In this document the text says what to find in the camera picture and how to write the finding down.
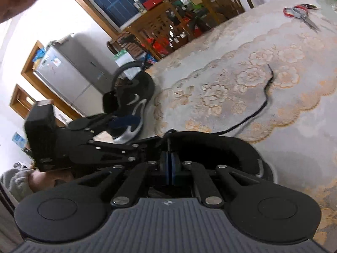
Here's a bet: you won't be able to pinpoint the white green box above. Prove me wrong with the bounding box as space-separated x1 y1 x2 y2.
114 50 132 67

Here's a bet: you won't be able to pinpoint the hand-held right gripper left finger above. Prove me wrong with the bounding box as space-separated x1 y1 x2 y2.
76 151 171 207

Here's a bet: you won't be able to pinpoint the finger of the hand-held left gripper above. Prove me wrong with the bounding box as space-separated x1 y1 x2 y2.
67 114 116 137
76 137 161 170

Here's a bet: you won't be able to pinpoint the grey refrigerator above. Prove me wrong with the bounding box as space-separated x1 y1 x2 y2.
33 34 116 118

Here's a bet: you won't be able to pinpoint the dark window wooden frame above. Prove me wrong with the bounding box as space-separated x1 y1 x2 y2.
63 0 174 36

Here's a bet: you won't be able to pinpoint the lattice-back wooden chair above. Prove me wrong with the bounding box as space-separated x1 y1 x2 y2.
107 32 144 56

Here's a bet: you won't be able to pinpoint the black silver sneaker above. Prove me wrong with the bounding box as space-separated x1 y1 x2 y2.
139 130 274 187
102 71 156 146

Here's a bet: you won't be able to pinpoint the person's left hand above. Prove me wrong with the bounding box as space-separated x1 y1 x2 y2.
29 170 77 193

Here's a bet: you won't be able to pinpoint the red-handled scissors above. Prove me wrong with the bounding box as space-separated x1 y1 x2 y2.
283 4 320 32

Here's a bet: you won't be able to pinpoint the beige lace tablecloth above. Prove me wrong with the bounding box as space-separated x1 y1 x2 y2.
139 0 337 245

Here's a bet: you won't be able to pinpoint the black shoelace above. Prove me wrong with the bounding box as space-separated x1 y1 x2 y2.
213 64 275 136

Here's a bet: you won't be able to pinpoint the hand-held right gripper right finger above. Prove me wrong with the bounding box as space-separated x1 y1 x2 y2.
171 151 264 207

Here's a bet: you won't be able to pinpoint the flat red box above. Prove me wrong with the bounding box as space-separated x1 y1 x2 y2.
142 0 164 9

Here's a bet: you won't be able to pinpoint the person's left forearm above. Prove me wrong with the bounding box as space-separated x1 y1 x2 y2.
0 167 36 203

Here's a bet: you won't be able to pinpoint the black bicycle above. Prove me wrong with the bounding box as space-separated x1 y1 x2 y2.
112 60 148 90

